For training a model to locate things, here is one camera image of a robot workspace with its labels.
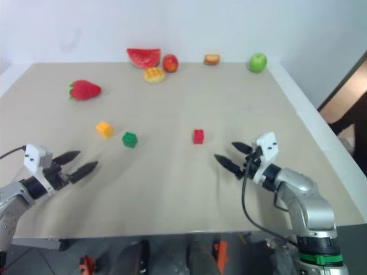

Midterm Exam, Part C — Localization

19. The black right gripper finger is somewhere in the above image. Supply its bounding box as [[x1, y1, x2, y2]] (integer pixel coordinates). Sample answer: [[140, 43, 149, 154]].
[[231, 142, 253, 154], [214, 154, 243, 177]]

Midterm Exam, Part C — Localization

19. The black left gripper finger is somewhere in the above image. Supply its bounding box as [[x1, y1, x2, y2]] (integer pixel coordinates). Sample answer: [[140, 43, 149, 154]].
[[53, 151, 81, 166], [67, 160, 99, 184]]

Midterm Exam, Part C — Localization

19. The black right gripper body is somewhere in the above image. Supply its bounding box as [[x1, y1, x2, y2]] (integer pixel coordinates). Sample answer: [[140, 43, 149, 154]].
[[235, 146, 263, 180]]

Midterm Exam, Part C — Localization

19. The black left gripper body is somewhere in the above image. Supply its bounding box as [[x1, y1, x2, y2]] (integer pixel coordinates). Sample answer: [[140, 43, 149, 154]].
[[42, 159, 72, 191]]

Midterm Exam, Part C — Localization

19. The yellow block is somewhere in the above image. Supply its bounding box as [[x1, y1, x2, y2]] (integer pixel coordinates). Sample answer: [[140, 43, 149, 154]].
[[95, 121, 114, 139]]

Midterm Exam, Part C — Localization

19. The beige table cloth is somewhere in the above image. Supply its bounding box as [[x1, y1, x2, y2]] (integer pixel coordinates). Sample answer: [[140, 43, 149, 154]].
[[0, 61, 365, 238]]

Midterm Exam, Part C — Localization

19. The green block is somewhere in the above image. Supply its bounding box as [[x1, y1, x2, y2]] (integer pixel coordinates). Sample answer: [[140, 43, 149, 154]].
[[121, 131, 139, 149]]

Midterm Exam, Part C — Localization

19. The red toy strawberry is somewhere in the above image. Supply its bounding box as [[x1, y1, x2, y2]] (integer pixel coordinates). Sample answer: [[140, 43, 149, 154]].
[[68, 80, 102, 101]]

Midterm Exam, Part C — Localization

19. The green toy apple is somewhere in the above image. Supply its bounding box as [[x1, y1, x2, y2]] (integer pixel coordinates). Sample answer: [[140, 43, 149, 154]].
[[248, 53, 268, 74]]

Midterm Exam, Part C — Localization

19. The orange clamp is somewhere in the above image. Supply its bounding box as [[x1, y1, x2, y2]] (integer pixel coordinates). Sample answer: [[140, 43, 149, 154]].
[[79, 254, 97, 275], [212, 239, 230, 275]]

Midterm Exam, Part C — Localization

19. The toy orange bread piece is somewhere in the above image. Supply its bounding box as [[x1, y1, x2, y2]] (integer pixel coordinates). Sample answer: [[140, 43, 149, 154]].
[[204, 53, 221, 65]]

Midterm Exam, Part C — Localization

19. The red toy apple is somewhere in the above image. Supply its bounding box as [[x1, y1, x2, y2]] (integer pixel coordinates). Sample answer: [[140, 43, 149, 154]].
[[162, 54, 179, 73]]

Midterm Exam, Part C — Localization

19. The dark chair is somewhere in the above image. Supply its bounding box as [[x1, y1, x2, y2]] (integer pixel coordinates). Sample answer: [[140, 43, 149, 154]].
[[317, 50, 367, 172]]

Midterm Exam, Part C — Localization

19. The yellow toy pineapple bun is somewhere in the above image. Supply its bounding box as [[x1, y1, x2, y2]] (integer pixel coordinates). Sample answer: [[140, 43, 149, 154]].
[[143, 66, 166, 84]]

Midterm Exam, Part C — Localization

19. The toy watermelon slice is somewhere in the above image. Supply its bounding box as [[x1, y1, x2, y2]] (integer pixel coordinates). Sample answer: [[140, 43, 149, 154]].
[[127, 48, 162, 69]]

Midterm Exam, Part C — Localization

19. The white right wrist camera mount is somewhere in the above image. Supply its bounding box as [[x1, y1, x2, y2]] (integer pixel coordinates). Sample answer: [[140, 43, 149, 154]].
[[251, 132, 279, 184]]

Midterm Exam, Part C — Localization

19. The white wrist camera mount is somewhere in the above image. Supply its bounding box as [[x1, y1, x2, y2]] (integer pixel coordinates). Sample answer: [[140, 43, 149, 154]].
[[251, 132, 279, 184], [23, 144, 55, 191]]

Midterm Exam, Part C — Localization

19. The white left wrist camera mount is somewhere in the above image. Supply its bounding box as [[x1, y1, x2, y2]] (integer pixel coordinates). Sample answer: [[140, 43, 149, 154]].
[[23, 144, 55, 191]]

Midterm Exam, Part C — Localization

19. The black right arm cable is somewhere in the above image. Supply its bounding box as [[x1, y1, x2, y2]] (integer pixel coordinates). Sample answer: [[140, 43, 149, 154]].
[[241, 153, 299, 248]]

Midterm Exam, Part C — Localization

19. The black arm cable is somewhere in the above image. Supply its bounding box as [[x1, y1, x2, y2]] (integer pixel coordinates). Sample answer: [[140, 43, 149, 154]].
[[0, 146, 26, 160], [241, 153, 299, 248]]

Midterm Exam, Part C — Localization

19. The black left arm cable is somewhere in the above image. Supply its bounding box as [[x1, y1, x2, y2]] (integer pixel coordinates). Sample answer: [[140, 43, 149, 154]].
[[0, 146, 26, 160]]

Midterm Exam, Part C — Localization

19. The grey table bracket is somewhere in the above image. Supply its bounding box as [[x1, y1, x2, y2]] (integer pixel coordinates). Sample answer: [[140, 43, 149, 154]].
[[11, 236, 69, 252]]

